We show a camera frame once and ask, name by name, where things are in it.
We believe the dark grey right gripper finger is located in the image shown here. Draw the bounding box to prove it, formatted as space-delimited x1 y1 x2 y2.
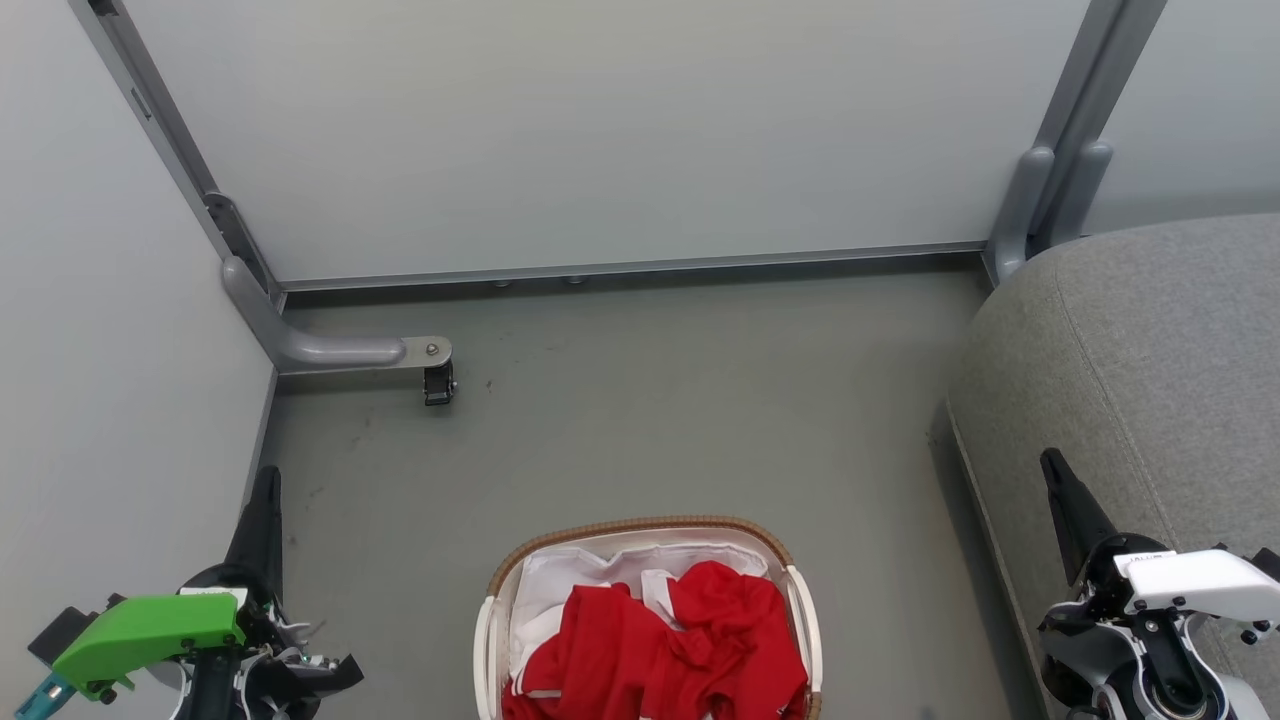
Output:
1039 447 1119 588

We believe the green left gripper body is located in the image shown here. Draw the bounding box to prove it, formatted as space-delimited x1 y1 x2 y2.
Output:
50 563 281 703

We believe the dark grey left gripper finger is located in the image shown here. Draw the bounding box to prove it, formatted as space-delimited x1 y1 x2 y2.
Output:
224 465 286 601

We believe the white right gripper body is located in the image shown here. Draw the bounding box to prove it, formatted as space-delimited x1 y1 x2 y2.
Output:
1085 533 1280 619

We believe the red garment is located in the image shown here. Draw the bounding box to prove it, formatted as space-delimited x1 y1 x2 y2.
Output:
501 560 809 720

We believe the grey fabric sofa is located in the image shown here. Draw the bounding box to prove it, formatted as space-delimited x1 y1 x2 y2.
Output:
945 212 1280 720

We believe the grey partition foot with plate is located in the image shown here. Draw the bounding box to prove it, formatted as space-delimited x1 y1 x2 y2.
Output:
221 255 454 377

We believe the white laundry basket brown rim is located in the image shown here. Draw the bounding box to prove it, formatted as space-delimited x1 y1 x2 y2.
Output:
473 515 824 720

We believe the white basket liner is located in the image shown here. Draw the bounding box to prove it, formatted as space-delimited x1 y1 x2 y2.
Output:
508 541 771 693

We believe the teal plug camera cable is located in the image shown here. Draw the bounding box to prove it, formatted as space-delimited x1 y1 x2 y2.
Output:
14 672 79 720

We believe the grey partition post with bracket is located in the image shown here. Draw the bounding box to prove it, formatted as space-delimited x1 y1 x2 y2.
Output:
68 0 287 301

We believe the grey partition bottom rail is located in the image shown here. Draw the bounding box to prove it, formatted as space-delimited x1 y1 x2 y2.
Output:
280 240 991 293

